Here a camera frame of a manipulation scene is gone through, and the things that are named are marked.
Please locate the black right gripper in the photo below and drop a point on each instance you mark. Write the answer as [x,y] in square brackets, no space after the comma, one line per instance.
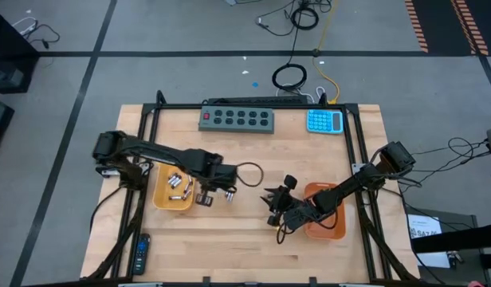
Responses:
[293,213]

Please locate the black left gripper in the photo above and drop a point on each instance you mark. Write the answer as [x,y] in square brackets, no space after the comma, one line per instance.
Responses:
[221,177]

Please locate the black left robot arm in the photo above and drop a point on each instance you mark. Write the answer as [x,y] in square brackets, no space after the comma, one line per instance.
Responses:
[158,153]

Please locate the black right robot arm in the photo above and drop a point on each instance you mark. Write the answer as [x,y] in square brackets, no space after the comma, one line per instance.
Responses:
[349,183]

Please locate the yellow plastic bin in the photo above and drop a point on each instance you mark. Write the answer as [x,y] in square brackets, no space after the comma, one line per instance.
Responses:
[163,199]

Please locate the orange plastic bin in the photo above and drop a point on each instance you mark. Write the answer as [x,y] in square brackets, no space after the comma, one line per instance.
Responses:
[329,235]

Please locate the grey metal power strip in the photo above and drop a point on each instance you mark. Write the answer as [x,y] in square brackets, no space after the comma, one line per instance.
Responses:
[237,119]

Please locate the blue calculator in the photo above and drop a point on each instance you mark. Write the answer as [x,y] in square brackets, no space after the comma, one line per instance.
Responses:
[323,121]

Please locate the black power strip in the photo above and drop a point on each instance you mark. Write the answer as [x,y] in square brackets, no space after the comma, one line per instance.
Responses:
[261,100]

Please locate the black remote control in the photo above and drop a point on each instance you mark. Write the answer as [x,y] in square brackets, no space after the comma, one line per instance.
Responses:
[141,255]

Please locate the white paper label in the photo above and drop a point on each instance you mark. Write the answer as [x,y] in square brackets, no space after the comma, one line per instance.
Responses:
[423,225]

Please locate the black cart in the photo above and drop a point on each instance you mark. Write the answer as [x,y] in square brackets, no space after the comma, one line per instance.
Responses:
[460,239]

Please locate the black cabinet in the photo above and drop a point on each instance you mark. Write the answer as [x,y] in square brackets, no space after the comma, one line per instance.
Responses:
[10,68]

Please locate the black aluminium table frame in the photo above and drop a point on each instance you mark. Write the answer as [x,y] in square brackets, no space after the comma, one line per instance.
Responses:
[177,106]

